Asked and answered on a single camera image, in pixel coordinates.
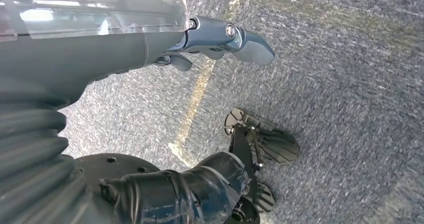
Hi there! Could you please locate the black round hip plate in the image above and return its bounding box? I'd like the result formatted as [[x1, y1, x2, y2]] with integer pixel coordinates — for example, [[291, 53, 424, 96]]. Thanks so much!
[[73, 153, 162, 196]]

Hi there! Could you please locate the black robot leg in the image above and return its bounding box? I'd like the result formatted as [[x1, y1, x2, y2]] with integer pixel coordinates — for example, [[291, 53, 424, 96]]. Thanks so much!
[[99, 152, 261, 224]]

